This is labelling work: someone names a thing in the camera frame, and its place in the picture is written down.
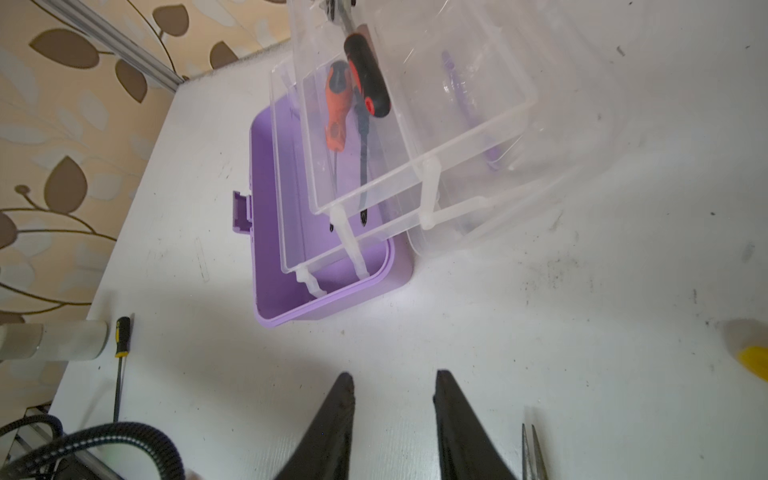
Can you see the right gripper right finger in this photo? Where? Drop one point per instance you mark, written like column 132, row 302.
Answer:
column 465, row 450

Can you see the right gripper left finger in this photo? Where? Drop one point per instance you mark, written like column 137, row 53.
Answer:
column 324, row 451

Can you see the orange handle pliers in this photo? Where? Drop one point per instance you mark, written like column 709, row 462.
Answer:
column 533, row 463

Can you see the purple clear plastic tool box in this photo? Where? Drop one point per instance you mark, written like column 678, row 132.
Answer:
column 498, row 109

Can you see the orange handle screwdriver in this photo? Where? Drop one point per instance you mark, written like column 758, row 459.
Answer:
column 338, row 94

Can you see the red black ratchet wrench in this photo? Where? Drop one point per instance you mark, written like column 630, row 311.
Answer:
column 361, row 56

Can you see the brown handle screwdriver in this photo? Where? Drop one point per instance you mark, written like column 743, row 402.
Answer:
column 363, row 126

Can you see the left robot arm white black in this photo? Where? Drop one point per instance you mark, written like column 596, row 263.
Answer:
column 153, row 442

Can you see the yellow black thin screwdriver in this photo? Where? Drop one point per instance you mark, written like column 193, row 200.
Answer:
column 123, row 332

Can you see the white tape roll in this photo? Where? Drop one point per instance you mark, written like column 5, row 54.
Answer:
column 60, row 341

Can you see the yellow lemon toy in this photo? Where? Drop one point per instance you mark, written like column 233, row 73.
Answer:
column 755, row 360

